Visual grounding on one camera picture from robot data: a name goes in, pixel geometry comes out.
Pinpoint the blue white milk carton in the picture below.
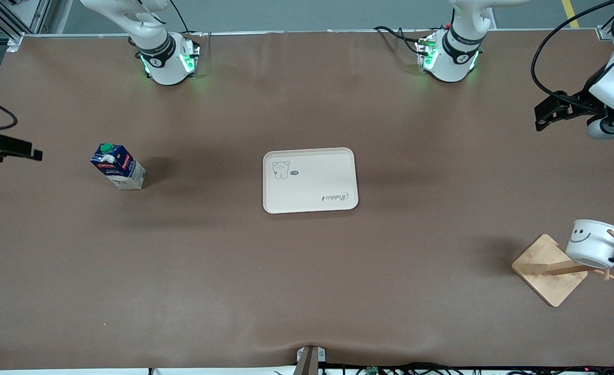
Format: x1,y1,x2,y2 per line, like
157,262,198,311
90,143,147,191

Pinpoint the white smiley cup black handle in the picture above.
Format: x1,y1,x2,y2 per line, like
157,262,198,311
566,219,614,269

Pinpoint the wooden cup rack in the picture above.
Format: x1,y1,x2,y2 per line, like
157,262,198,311
512,229,614,308

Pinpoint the white rabbit print tray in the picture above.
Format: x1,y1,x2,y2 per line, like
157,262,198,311
263,147,360,215

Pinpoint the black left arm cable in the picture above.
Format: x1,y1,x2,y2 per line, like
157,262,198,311
531,0,614,101

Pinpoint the black base power cable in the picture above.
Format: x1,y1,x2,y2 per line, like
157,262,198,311
374,25,425,57

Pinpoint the front camera mount bracket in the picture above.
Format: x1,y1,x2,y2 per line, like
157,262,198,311
294,346,327,375

